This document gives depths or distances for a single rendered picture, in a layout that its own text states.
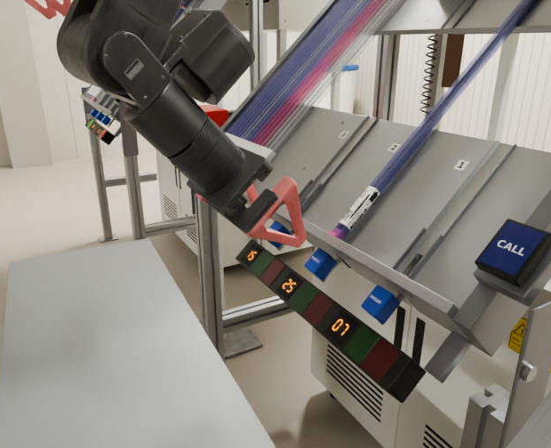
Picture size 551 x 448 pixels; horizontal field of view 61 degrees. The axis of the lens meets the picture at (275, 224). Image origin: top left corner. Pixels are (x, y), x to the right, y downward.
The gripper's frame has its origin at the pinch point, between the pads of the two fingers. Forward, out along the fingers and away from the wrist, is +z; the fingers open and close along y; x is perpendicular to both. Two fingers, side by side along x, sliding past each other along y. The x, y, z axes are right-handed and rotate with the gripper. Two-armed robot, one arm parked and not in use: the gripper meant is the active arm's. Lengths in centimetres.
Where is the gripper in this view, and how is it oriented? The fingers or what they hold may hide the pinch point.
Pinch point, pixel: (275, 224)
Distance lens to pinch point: 52.7
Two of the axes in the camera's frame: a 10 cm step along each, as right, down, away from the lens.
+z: 5.9, 5.8, 5.7
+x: -6.5, 7.5, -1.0
